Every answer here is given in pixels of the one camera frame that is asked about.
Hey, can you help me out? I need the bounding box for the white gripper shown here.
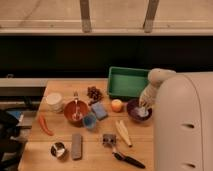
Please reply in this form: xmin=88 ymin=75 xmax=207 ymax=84
xmin=139 ymin=84 xmax=157 ymax=108

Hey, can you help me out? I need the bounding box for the purple bowl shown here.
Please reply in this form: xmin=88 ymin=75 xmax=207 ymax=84
xmin=126 ymin=98 xmax=152 ymax=123

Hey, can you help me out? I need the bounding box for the grey blue towel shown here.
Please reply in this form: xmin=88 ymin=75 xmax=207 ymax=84
xmin=137 ymin=107 xmax=149 ymax=117

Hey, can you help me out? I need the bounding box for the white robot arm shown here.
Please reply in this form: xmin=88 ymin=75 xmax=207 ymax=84
xmin=139 ymin=68 xmax=213 ymax=171

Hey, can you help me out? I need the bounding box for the brown ceramic bowl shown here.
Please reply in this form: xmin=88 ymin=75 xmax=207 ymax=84
xmin=64 ymin=100 xmax=89 ymax=127

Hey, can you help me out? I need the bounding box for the green plastic tray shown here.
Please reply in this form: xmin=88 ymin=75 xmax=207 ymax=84
xmin=107 ymin=66 xmax=149 ymax=101

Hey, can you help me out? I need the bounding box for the orange apple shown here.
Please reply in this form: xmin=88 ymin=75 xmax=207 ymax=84
xmin=111 ymin=99 xmax=123 ymax=112

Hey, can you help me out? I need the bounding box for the yellow banana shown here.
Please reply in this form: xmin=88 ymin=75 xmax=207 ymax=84
xmin=115 ymin=120 xmax=132 ymax=147

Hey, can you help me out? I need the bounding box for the blue sponge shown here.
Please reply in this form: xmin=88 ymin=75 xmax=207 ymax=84
xmin=91 ymin=102 xmax=108 ymax=120

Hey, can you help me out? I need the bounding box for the bunch of dark grapes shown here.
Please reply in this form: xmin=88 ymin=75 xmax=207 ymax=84
xmin=87 ymin=86 xmax=103 ymax=105

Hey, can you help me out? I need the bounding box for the small blue cup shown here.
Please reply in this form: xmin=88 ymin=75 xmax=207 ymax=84
xmin=82 ymin=113 xmax=96 ymax=130

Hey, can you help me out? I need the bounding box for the metal spoon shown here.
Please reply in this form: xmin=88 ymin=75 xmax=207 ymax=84
xmin=73 ymin=91 xmax=82 ymax=121

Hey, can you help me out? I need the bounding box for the grey rectangular block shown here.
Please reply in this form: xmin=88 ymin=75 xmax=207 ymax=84
xmin=71 ymin=134 xmax=82 ymax=160

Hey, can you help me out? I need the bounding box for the stack of white plates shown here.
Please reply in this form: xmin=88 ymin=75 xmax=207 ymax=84
xmin=45 ymin=93 xmax=63 ymax=113

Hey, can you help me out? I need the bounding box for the small metal cup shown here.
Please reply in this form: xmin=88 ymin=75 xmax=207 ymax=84
xmin=50 ymin=142 xmax=66 ymax=158

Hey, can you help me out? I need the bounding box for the red chili pepper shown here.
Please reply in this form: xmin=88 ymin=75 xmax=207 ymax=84
xmin=38 ymin=115 xmax=54 ymax=136

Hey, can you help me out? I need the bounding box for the black object at left edge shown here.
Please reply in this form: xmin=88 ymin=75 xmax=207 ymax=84
xmin=0 ymin=109 xmax=22 ymax=171

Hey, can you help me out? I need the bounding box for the black handled metal spatula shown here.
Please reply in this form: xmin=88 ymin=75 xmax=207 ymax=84
xmin=102 ymin=133 xmax=147 ymax=170

